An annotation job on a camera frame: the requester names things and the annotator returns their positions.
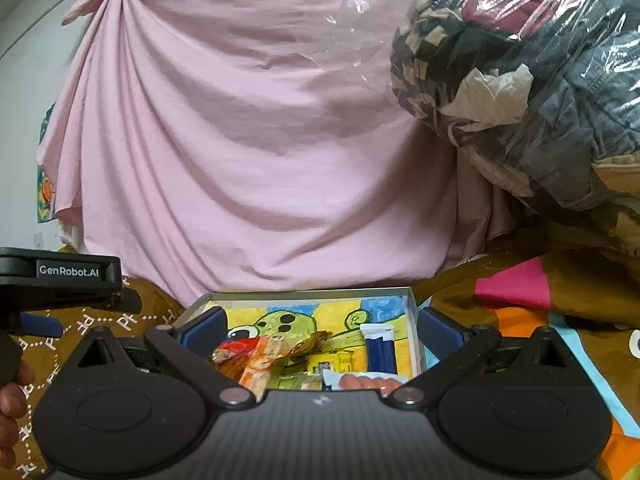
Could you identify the brown patterned quilt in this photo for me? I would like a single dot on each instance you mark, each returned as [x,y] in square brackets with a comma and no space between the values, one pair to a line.
[155,305]

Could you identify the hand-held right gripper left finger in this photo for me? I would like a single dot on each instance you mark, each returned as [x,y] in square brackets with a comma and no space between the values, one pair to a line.
[205,332]

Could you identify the yellow green snack box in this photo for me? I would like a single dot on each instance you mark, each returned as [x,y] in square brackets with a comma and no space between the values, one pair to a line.
[325,360]

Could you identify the clear plastic bag of clothes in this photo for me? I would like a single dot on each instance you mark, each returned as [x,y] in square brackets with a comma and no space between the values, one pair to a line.
[525,60]

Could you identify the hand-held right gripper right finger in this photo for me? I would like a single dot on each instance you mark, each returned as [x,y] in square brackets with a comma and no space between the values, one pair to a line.
[442,332]

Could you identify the pink cloth sheet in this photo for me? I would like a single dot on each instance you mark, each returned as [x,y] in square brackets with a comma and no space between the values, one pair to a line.
[250,135]

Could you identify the white sausage packet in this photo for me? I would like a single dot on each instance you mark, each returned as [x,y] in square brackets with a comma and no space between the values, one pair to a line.
[365,384]

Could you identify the blue snack packet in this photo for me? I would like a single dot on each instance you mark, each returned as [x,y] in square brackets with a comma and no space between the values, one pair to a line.
[377,352]

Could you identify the red snack packet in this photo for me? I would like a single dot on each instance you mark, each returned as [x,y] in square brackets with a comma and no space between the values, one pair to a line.
[240,347]

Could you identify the grey tray with frog drawing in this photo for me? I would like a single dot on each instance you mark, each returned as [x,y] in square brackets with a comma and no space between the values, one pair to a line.
[300,294]

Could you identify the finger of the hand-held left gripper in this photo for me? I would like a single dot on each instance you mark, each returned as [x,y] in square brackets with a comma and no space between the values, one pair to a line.
[131,302]
[42,325]

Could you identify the person's left hand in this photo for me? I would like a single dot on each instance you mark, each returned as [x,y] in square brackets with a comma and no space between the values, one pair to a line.
[10,402]

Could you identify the orange rice cracker packet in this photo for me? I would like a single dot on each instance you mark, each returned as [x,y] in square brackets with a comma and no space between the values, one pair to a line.
[260,367]

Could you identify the cartoon printed blanket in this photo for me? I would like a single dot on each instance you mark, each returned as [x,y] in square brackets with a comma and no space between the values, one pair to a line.
[575,340]

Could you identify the wall poster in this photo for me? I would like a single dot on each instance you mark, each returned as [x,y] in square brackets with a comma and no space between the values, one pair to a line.
[45,192]

